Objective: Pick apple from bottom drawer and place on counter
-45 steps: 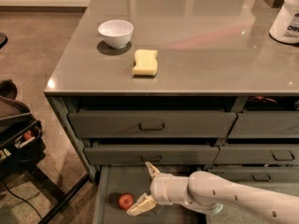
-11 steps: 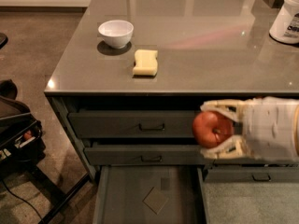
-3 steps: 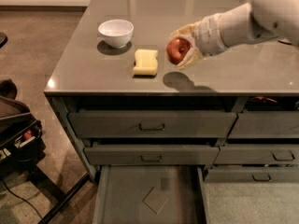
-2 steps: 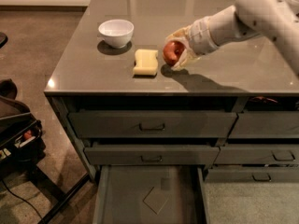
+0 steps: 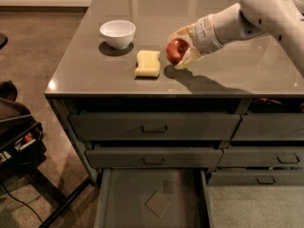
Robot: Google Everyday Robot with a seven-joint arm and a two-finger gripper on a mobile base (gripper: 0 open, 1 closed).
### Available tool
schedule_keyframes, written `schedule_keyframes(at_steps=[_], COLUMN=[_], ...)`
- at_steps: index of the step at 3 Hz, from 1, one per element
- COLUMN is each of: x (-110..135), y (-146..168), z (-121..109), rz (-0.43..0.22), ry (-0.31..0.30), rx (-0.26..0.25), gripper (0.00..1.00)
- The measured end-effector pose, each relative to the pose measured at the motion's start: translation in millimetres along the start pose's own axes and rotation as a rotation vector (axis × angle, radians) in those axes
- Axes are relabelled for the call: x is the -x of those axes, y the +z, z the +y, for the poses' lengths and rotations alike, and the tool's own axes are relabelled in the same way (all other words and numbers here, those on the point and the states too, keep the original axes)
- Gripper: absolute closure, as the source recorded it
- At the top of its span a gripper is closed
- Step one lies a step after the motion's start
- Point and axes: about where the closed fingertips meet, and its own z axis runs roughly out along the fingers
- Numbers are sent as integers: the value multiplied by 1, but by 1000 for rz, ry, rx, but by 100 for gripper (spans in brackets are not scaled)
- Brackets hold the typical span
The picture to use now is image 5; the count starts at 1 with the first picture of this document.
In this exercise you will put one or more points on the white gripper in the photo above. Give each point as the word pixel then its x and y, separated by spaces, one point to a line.
pixel 202 36

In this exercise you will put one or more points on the red apple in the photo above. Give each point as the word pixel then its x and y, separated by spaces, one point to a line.
pixel 175 50

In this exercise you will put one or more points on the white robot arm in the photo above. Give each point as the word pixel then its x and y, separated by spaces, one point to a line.
pixel 244 20

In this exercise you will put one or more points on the grey cabinet counter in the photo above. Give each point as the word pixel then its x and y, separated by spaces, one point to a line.
pixel 244 77

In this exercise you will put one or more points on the grey top right drawer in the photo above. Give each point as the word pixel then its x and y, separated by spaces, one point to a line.
pixel 271 127

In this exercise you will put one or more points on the grey middle right drawer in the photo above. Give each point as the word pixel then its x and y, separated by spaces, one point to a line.
pixel 276 156

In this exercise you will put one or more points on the grey top left drawer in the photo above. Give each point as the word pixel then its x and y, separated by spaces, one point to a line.
pixel 154 126

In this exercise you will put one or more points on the grey bottom right drawer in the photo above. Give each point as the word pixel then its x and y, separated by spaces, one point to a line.
pixel 277 177

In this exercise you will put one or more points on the grey middle left drawer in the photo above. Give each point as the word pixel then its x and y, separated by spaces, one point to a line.
pixel 153 157

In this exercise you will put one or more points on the grey open bottom drawer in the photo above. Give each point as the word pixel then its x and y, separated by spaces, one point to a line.
pixel 124 193

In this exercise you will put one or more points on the yellow sponge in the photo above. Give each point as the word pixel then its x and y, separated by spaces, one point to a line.
pixel 148 63

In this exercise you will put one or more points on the white ceramic bowl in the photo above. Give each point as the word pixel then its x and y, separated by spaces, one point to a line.
pixel 118 33

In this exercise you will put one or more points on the grey square tile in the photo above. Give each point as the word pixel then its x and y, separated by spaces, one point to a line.
pixel 158 203

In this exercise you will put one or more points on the black cart with items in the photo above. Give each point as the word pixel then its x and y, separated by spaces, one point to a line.
pixel 21 151

